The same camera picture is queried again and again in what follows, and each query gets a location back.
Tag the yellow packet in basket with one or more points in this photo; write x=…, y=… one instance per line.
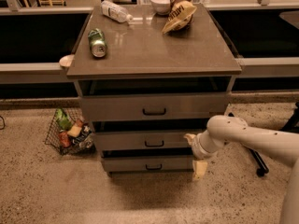
x=76, y=128

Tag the green soda can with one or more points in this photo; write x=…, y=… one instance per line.
x=97, y=43

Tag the black wire basket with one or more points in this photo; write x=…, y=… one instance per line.
x=52, y=138

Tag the blue can in basket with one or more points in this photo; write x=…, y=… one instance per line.
x=84, y=140

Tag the grey drawer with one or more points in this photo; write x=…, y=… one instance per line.
x=147, y=107
x=145, y=164
x=142, y=140

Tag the white bowl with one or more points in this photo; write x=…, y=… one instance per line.
x=162, y=7

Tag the clear plastic water bottle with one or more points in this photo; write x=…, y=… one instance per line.
x=115, y=12

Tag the grey drawer cabinet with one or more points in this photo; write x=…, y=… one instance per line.
x=141, y=60

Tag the yellow chip bag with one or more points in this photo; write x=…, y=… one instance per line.
x=180, y=15

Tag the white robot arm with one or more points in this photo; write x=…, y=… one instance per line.
x=280, y=146

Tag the green snack bag in basket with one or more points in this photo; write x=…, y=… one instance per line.
x=63, y=119

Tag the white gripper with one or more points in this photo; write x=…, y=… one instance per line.
x=197, y=147

